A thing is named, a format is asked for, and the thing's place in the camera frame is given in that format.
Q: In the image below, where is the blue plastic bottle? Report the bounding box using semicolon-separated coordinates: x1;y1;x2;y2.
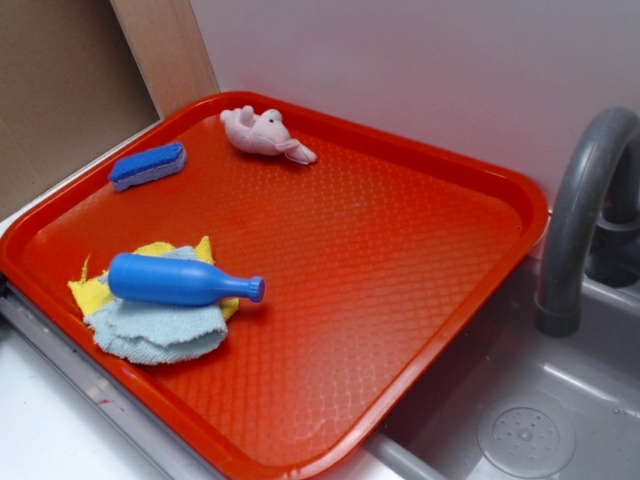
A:
108;254;266;307

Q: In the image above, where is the red plastic tray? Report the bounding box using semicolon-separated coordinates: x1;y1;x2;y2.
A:
1;92;548;479

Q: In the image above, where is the pink plush toy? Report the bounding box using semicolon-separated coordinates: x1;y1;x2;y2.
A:
219;105;317;165

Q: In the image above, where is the blue scrub sponge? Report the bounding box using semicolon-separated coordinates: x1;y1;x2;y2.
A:
108;142;187;192

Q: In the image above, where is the light blue cloth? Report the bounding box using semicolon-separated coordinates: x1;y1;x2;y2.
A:
83;244;229;366

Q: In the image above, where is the yellow cloth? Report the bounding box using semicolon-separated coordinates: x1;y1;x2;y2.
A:
67;236;215;324

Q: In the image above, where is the grey plastic sink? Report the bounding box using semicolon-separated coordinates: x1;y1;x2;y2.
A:
363;259;640;480

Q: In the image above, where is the wooden board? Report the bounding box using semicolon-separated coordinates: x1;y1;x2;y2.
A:
111;0;219;118

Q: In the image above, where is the grey plastic faucet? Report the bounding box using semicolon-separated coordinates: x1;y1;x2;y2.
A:
535;107;639;337

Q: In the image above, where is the brown cardboard panel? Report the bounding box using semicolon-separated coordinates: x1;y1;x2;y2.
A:
1;1;158;218

